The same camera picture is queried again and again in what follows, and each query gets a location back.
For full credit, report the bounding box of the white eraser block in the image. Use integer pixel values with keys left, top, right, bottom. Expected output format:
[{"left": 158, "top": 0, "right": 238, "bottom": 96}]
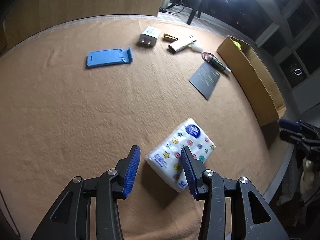
[{"left": 189, "top": 43, "right": 203, "bottom": 53}]

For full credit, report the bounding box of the white charger plug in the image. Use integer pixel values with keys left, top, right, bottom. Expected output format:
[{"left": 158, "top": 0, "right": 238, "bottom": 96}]
[{"left": 138, "top": 26, "right": 160, "bottom": 47}]

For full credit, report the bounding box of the dark red hair tie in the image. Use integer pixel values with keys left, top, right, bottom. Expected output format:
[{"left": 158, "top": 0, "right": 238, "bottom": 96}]
[{"left": 201, "top": 51, "right": 218, "bottom": 62}]

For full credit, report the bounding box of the blue plastic phone stand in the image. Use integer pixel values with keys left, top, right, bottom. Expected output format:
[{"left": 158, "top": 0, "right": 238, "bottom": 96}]
[{"left": 86, "top": 47, "right": 133, "bottom": 68}]

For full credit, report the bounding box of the black paper tag card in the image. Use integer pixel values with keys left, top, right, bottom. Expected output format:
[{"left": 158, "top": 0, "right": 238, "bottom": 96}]
[{"left": 189, "top": 62, "right": 220, "bottom": 100}]

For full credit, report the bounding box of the right gloved hand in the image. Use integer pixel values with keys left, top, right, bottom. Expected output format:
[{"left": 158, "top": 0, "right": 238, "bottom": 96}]
[{"left": 300, "top": 158, "right": 319, "bottom": 206}]

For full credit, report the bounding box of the light wood headboard panel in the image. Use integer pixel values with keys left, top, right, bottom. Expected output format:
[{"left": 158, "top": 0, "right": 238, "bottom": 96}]
[{"left": 4, "top": 0, "right": 162, "bottom": 48}]

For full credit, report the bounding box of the white patterned cream tube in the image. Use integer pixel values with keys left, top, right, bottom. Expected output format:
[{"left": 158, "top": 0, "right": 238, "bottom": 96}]
[{"left": 168, "top": 36, "right": 196, "bottom": 54}]

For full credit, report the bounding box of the yellow plastic shuttlecock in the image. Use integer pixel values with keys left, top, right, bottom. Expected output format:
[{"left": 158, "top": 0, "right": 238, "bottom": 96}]
[{"left": 233, "top": 40, "right": 242, "bottom": 51}]

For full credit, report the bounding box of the patterned tissue pack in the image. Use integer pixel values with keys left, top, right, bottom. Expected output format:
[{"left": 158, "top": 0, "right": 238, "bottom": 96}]
[{"left": 146, "top": 118, "right": 216, "bottom": 193}]

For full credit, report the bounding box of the brown cardboard box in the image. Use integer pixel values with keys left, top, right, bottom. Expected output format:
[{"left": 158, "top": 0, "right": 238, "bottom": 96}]
[{"left": 217, "top": 36, "right": 286, "bottom": 126}]

